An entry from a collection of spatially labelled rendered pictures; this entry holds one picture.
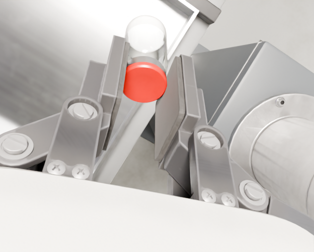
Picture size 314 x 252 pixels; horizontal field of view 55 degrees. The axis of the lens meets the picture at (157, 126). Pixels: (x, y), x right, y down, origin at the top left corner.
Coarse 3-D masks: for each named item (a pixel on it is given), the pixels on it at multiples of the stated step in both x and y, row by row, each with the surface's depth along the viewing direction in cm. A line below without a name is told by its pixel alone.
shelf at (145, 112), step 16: (208, 0) 39; (224, 0) 39; (192, 32) 40; (176, 48) 40; (192, 48) 40; (144, 112) 41; (128, 128) 41; (128, 144) 42; (112, 160) 42; (96, 176) 42; (112, 176) 42
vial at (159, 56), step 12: (132, 24) 15; (144, 24) 15; (156, 24) 15; (132, 36) 14; (144, 36) 14; (156, 36) 14; (132, 48) 13; (144, 48) 13; (156, 48) 13; (132, 60) 13; (144, 60) 13; (156, 60) 13
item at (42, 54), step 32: (0, 0) 36; (32, 0) 37; (64, 0) 37; (96, 0) 38; (128, 0) 38; (160, 0) 38; (0, 32) 37; (32, 32) 37; (64, 32) 38; (96, 32) 38; (0, 64) 38; (32, 64) 38; (64, 64) 39; (0, 96) 38; (32, 96) 39; (64, 96) 39; (0, 128) 39; (96, 160) 41
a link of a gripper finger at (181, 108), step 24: (168, 72) 13; (192, 72) 12; (168, 96) 12; (192, 96) 11; (168, 120) 12; (192, 120) 10; (168, 144) 11; (168, 168) 11; (240, 168) 10; (240, 192) 10; (264, 192) 10
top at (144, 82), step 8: (136, 64) 12; (144, 64) 12; (152, 64) 13; (128, 72) 13; (136, 72) 13; (144, 72) 13; (152, 72) 13; (160, 72) 13; (128, 80) 13; (136, 80) 13; (144, 80) 13; (152, 80) 13; (160, 80) 13; (128, 88) 13; (136, 88) 13; (144, 88) 13; (152, 88) 13; (160, 88) 13; (128, 96) 14; (136, 96) 14; (144, 96) 14; (152, 96) 14; (160, 96) 14
